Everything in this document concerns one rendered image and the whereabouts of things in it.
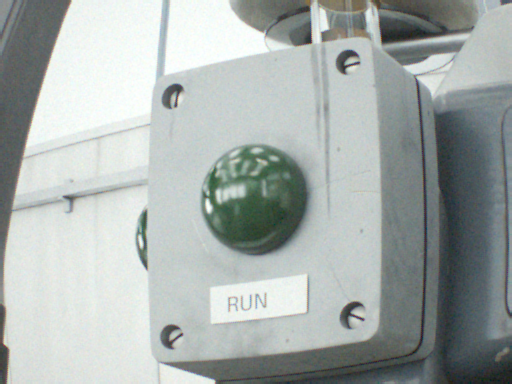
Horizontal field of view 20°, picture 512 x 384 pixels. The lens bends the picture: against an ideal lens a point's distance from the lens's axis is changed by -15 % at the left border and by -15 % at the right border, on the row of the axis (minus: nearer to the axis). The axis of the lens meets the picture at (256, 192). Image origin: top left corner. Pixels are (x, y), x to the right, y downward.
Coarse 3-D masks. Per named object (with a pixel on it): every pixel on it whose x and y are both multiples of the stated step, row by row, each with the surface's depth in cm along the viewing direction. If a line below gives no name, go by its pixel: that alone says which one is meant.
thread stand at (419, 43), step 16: (288, 16) 88; (304, 16) 88; (384, 16) 87; (400, 16) 87; (416, 16) 87; (272, 32) 91; (288, 32) 91; (304, 32) 91; (384, 32) 90; (400, 32) 90; (416, 32) 89; (432, 32) 89; (448, 32) 88; (464, 32) 88; (272, 48) 93; (384, 48) 90; (400, 48) 90; (416, 48) 89; (432, 48) 89; (448, 48) 88; (400, 64) 95; (416, 64) 95; (432, 64) 94
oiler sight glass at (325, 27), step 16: (320, 0) 55; (336, 0) 55; (352, 0) 55; (368, 0) 55; (320, 16) 55; (336, 16) 55; (352, 16) 55; (368, 16) 55; (320, 32) 55; (336, 32) 55; (352, 32) 54; (368, 32) 55
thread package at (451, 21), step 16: (240, 0) 91; (256, 0) 91; (272, 0) 91; (288, 0) 91; (304, 0) 91; (384, 0) 91; (400, 0) 90; (416, 0) 90; (432, 0) 90; (448, 0) 89; (464, 0) 89; (240, 16) 94; (256, 16) 94; (272, 16) 94; (432, 16) 92; (448, 16) 92; (464, 16) 91
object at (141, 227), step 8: (144, 208) 49; (144, 216) 49; (136, 224) 49; (144, 224) 48; (136, 232) 49; (144, 232) 48; (136, 240) 49; (144, 240) 48; (136, 248) 49; (144, 248) 48; (144, 256) 49; (144, 264) 49
